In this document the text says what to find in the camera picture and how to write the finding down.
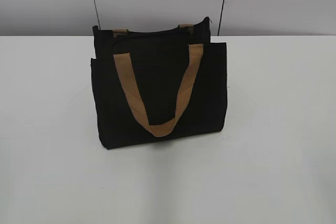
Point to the black canvas tote bag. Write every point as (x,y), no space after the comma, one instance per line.
(158,86)

